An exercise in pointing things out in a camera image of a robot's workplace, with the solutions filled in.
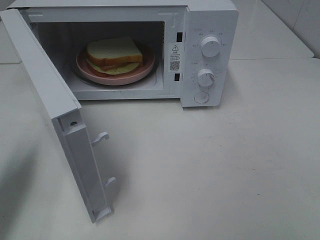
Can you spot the round white door release button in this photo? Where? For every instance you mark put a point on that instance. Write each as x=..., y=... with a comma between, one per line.
x=201, y=97

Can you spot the pink round plate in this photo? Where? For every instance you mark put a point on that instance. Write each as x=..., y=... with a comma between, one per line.
x=89, y=73

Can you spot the toast sandwich with filling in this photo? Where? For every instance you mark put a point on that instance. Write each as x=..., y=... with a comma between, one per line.
x=114, y=56

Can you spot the white microwave door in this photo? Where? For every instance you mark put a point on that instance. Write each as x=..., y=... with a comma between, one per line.
x=63, y=109

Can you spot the glass microwave turntable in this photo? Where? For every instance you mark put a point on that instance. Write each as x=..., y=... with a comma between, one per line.
x=156, y=65

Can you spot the lower white timer knob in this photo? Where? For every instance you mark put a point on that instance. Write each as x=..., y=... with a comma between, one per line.
x=205, y=77

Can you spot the white warning label sticker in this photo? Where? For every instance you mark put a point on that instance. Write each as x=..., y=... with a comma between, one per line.
x=174, y=56

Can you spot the white microwave oven body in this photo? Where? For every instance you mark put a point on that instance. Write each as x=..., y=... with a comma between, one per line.
x=64, y=27

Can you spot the upper white power knob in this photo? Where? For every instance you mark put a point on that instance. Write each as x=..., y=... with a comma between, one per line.
x=210, y=46

